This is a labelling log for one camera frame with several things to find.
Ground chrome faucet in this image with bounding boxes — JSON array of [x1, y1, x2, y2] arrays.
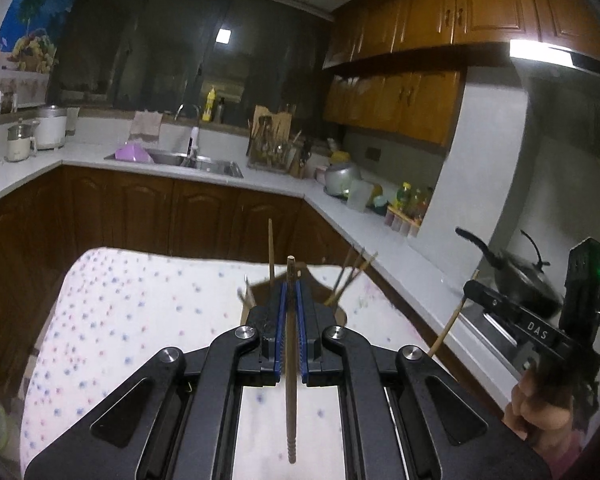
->
[[175, 103, 202, 159]]

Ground steel gas stove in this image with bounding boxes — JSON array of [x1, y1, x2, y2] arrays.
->
[[459, 305, 538, 378]]

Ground fruit wall poster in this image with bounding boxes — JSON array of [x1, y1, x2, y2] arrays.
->
[[0, 0, 84, 112]]

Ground dark wooden chopstick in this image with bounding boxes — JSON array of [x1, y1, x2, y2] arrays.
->
[[285, 256, 301, 464]]

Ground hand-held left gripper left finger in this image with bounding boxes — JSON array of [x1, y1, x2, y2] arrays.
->
[[24, 280, 287, 480]]

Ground beige dish towel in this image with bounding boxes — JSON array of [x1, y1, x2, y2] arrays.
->
[[129, 110, 164, 147]]

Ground person's right hand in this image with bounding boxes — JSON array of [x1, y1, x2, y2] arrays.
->
[[502, 364, 581, 453]]

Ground brown lower kitchen cabinets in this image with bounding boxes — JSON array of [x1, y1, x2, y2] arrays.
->
[[0, 165, 508, 403]]

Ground dark kitchen window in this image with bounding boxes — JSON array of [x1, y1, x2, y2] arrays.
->
[[47, 0, 332, 127]]

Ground black wok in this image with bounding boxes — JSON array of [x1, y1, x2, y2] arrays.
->
[[455, 227, 565, 319]]

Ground seasoning bottle rack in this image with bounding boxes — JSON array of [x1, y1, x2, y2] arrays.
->
[[386, 182, 434, 237]]

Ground white kitchen countertop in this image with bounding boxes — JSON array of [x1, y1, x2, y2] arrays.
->
[[0, 127, 513, 411]]

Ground brown chopstick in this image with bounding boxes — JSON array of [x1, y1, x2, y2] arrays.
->
[[331, 248, 366, 307], [336, 253, 379, 305], [328, 245, 355, 307]]

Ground countertop utensil rack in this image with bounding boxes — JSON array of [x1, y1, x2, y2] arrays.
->
[[246, 105, 307, 177]]

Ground brown kitchen cabinets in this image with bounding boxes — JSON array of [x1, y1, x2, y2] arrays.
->
[[0, 165, 508, 403], [321, 0, 600, 149]]

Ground wooden utensil holder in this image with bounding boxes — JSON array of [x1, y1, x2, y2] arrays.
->
[[237, 265, 352, 330]]

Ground light wooden chopstick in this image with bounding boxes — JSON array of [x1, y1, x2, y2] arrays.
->
[[427, 270, 481, 360], [267, 218, 276, 282]]

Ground brown upper kitchen cabinets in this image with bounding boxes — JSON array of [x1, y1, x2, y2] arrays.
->
[[321, 0, 600, 149]]

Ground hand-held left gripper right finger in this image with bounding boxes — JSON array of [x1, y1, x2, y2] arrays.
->
[[296, 280, 554, 480]]

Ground steel range hood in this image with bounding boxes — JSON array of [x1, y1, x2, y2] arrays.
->
[[507, 39, 600, 82]]

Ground pink plastic basin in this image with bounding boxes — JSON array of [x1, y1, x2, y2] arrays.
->
[[115, 142, 155, 165]]

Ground yellow dish soap bottle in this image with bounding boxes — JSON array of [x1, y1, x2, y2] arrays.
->
[[201, 85, 217, 122]]

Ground white electric cooker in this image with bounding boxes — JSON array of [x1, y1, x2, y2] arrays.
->
[[34, 104, 69, 151]]

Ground steel kitchen sink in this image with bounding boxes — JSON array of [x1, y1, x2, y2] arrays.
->
[[103, 146, 245, 180]]

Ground grey metal pot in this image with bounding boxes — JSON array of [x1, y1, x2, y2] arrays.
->
[[323, 161, 364, 197]]

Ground translucent plastic container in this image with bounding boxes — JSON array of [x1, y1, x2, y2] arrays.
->
[[347, 180, 376, 214]]

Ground white floral tablecloth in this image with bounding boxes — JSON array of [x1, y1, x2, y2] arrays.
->
[[19, 246, 461, 480]]

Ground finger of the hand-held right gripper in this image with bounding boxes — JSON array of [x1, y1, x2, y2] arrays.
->
[[462, 280, 526, 325]]

